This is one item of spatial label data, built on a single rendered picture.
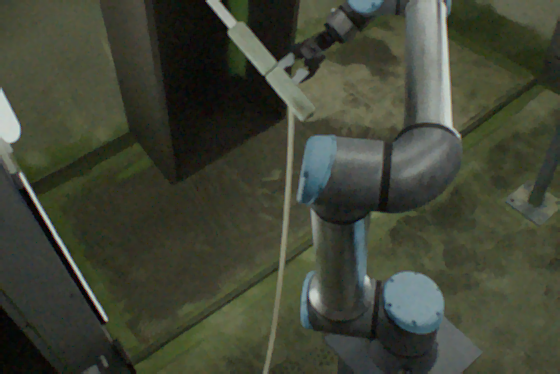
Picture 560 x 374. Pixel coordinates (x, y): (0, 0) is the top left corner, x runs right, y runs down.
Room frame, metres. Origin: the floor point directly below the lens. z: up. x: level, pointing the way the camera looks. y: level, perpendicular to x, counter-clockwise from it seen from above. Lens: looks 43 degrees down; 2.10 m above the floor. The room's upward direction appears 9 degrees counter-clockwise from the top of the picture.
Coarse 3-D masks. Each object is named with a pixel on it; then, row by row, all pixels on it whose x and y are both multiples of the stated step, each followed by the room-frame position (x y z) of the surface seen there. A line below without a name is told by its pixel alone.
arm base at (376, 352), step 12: (372, 348) 0.60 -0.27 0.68; (384, 348) 0.58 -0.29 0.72; (432, 348) 0.56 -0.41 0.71; (384, 360) 0.56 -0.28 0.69; (396, 360) 0.55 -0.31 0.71; (408, 360) 0.54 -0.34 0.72; (420, 360) 0.54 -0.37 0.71; (432, 360) 0.54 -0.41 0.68; (396, 372) 0.53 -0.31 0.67; (408, 372) 0.53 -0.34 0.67; (420, 372) 0.52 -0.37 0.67
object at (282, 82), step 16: (208, 0) 1.28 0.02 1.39; (224, 16) 1.24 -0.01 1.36; (240, 32) 1.20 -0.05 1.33; (256, 48) 1.16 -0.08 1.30; (256, 64) 1.14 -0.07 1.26; (272, 64) 1.13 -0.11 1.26; (272, 80) 1.10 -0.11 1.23; (288, 80) 1.09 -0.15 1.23; (288, 96) 1.07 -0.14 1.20; (304, 96) 1.07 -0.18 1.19; (304, 112) 1.03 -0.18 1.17
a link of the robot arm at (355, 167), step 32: (320, 160) 0.57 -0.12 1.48; (352, 160) 0.56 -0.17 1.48; (384, 160) 0.55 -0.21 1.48; (320, 192) 0.54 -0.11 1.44; (352, 192) 0.53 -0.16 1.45; (384, 192) 0.51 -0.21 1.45; (320, 224) 0.57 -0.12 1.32; (352, 224) 0.54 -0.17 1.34; (320, 256) 0.59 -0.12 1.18; (352, 256) 0.56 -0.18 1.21; (320, 288) 0.63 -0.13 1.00; (352, 288) 0.59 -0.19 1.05; (320, 320) 0.62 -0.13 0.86; (352, 320) 0.59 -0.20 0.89
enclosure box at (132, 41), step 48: (144, 0) 1.33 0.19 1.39; (192, 0) 1.88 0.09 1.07; (240, 0) 2.01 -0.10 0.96; (288, 0) 1.74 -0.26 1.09; (144, 48) 1.41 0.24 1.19; (192, 48) 1.92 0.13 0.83; (240, 48) 2.05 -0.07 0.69; (144, 96) 1.51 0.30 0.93; (192, 96) 1.96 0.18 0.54; (240, 96) 1.94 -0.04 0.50; (144, 144) 1.66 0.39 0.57; (192, 144) 1.70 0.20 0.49; (240, 144) 1.67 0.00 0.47
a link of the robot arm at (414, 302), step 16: (384, 288) 0.65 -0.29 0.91; (400, 288) 0.64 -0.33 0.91; (416, 288) 0.63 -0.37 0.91; (432, 288) 0.63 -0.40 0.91; (384, 304) 0.61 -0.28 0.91; (400, 304) 0.60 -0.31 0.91; (416, 304) 0.59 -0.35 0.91; (432, 304) 0.59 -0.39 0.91; (384, 320) 0.58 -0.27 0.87; (400, 320) 0.56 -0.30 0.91; (416, 320) 0.55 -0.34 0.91; (432, 320) 0.55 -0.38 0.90; (384, 336) 0.56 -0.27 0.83; (400, 336) 0.55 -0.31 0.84; (416, 336) 0.54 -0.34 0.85; (432, 336) 0.55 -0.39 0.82; (400, 352) 0.55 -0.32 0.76; (416, 352) 0.54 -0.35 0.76
